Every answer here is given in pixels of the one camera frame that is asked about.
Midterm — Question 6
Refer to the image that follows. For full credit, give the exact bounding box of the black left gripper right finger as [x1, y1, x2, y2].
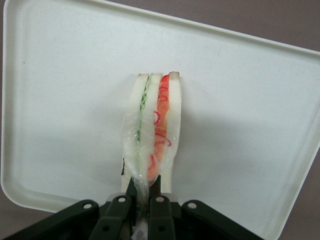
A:
[148, 174, 261, 240]

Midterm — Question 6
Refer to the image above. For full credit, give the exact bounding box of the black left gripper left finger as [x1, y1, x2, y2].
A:
[0, 177, 138, 240]

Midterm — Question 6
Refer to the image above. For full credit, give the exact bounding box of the triangle sandwich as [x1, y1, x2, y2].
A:
[119, 70, 182, 238]

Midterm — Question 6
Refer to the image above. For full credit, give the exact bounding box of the cream plastic tray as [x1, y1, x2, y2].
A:
[0, 0, 320, 240]

